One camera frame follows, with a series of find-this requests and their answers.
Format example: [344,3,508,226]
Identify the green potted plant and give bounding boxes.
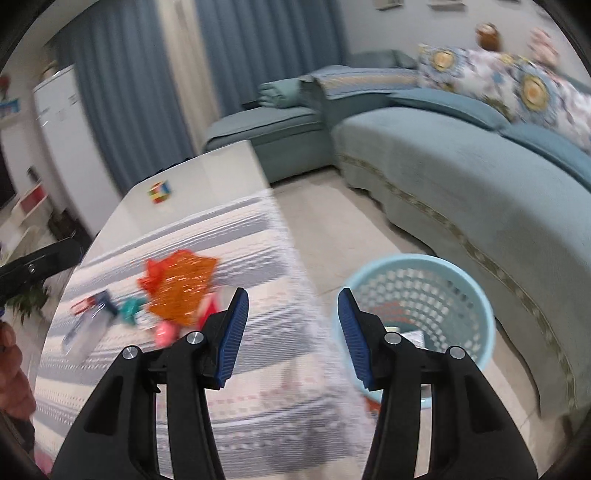
[4,286,49,324]

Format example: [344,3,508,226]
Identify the red and white packet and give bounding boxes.
[196,286,232,324]

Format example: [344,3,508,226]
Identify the light blue plastic waste basket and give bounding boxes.
[331,254,497,411]

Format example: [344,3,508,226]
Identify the small red wrapper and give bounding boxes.
[70,295,100,317]

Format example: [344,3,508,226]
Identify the folded blue blanket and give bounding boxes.
[257,78,308,109]

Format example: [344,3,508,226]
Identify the red and white shelf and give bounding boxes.
[9,182,49,217]

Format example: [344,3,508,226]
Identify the white paper scrap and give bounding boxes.
[385,325,426,349]

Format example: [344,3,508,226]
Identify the brown monkey plush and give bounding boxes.
[475,22,502,51]

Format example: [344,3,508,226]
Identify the striped sofa throw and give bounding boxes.
[300,65,421,100]

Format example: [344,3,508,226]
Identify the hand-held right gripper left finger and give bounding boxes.
[51,287,250,480]

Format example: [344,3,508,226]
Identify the person's left hand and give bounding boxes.
[0,320,37,421]

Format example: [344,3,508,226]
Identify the white refrigerator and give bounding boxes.
[31,64,122,236]

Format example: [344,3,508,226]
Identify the orange crinkled plastic wrapper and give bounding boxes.
[137,249,219,326]

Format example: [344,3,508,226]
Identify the striped woven tablecloth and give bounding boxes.
[34,196,384,480]

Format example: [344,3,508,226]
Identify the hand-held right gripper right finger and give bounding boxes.
[337,286,539,480]

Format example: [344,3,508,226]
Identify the colourful puzzle cube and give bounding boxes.
[148,181,174,205]

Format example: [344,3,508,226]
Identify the plain blue cushion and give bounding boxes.
[388,89,511,132]
[499,124,591,195]

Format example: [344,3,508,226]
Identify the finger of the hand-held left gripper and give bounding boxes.
[0,239,86,296]

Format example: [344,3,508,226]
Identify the pink pig plush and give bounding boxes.
[529,27,561,65]

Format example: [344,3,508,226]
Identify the teal wrapper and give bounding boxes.
[119,298,147,326]

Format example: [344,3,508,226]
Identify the floral cushion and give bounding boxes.
[510,55,591,153]
[416,44,522,123]

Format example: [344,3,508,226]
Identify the cream curtain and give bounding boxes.
[157,0,220,160]

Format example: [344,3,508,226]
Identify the blue corner sofa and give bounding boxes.
[203,51,591,430]

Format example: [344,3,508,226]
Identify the wide blue curtain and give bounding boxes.
[55,0,195,195]

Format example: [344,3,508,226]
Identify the pink round wrapper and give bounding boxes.
[154,320,180,347]

